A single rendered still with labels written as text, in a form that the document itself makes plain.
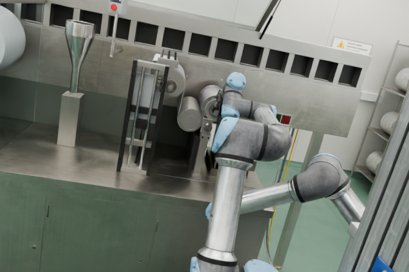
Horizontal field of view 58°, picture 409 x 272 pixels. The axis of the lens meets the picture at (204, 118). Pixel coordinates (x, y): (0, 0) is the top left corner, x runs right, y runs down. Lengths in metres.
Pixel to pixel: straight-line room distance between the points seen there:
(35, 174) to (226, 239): 0.96
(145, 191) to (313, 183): 0.76
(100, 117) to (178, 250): 0.89
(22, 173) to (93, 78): 0.70
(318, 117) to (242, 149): 1.32
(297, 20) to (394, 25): 1.21
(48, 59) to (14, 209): 0.83
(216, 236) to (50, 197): 0.93
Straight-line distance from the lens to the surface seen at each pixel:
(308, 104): 2.30
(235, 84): 1.49
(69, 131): 2.00
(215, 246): 1.09
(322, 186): 1.28
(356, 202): 1.43
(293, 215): 2.78
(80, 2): 2.15
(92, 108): 2.22
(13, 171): 1.77
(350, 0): 4.87
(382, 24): 5.07
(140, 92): 1.68
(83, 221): 1.82
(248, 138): 1.08
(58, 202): 1.80
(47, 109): 2.29
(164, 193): 1.68
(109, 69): 2.15
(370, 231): 0.96
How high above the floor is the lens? 1.71
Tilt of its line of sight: 16 degrees down
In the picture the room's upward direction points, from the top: 12 degrees clockwise
